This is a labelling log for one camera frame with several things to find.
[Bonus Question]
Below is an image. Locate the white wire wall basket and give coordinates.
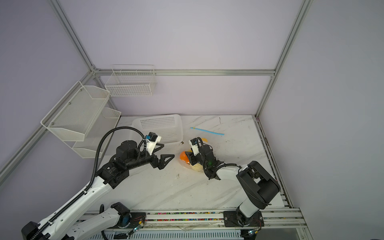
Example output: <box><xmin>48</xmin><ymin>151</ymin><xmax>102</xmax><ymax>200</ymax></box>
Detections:
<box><xmin>105</xmin><ymin>65</ymin><xmax>158</xmax><ymax>97</ymax></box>

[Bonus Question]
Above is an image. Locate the white mesh shelf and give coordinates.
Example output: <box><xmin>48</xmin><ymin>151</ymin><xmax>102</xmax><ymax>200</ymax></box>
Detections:
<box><xmin>41</xmin><ymin>81</ymin><xmax>110</xmax><ymax>142</ymax></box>
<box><xmin>72</xmin><ymin>108</ymin><xmax>121</xmax><ymax>159</ymax></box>

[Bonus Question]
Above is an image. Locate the white plastic perforated basket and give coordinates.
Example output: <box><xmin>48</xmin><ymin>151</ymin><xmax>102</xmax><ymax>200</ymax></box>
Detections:
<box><xmin>132</xmin><ymin>114</ymin><xmax>184</xmax><ymax>148</ymax></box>

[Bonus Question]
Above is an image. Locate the small orange tangerine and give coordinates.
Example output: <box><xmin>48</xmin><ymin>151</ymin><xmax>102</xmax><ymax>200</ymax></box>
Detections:
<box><xmin>180</xmin><ymin>151</ymin><xmax>190</xmax><ymax>165</ymax></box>

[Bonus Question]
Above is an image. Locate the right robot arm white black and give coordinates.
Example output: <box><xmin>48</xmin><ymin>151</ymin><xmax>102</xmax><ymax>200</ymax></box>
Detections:
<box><xmin>180</xmin><ymin>144</ymin><xmax>281</xmax><ymax>220</ymax></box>

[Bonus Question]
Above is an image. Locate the upper white mesh shelf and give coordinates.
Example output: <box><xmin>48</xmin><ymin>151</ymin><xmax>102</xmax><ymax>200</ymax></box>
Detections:
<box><xmin>41</xmin><ymin>81</ymin><xmax>110</xmax><ymax>142</ymax></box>

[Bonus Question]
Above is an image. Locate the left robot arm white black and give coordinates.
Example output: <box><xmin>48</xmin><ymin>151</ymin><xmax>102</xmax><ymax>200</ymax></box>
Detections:
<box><xmin>22</xmin><ymin>141</ymin><xmax>175</xmax><ymax>240</ymax></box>

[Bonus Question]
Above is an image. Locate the lower white mesh shelf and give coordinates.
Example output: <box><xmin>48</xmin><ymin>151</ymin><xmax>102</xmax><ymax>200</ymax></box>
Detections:
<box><xmin>72</xmin><ymin>108</ymin><xmax>121</xmax><ymax>159</ymax></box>

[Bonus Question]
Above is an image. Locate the clear zip top bag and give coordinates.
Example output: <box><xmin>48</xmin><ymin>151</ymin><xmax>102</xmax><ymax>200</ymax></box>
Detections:
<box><xmin>179</xmin><ymin>137</ymin><xmax>209</xmax><ymax>173</ymax></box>

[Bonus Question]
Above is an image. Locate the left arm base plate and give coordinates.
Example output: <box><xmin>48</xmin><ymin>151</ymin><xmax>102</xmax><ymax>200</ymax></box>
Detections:
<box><xmin>117</xmin><ymin>212</ymin><xmax>147</xmax><ymax>229</ymax></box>

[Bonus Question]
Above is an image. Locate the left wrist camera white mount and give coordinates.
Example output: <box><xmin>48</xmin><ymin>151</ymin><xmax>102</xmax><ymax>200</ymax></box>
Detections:
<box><xmin>145</xmin><ymin>132</ymin><xmax>162</xmax><ymax>155</ymax></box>

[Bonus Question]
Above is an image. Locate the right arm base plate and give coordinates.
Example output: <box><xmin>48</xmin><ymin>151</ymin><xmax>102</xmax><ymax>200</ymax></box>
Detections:
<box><xmin>223</xmin><ymin>211</ymin><xmax>265</xmax><ymax>228</ymax></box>

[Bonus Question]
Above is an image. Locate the cream white garlic bulb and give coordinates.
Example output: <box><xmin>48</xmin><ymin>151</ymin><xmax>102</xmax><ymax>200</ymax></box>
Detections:
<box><xmin>191</xmin><ymin>164</ymin><xmax>204</xmax><ymax>173</ymax></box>

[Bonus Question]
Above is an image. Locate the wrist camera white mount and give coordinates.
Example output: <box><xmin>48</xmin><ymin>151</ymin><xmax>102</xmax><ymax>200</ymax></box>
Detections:
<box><xmin>145</xmin><ymin>132</ymin><xmax>162</xmax><ymax>155</ymax></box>
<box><xmin>189</xmin><ymin>138</ymin><xmax>200</xmax><ymax>156</ymax></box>

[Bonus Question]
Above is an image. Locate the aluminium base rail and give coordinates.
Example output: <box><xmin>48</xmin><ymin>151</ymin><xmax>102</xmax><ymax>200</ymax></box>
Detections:
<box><xmin>53</xmin><ymin>207</ymin><xmax>313</xmax><ymax>240</ymax></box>

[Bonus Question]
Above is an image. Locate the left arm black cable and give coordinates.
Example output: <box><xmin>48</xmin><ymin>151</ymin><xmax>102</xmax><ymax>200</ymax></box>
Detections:
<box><xmin>29</xmin><ymin>126</ymin><xmax>146</xmax><ymax>240</ymax></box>

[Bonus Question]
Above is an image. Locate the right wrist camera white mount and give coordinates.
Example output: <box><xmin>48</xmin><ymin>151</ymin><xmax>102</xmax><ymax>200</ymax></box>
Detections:
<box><xmin>189</xmin><ymin>138</ymin><xmax>200</xmax><ymax>156</ymax></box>

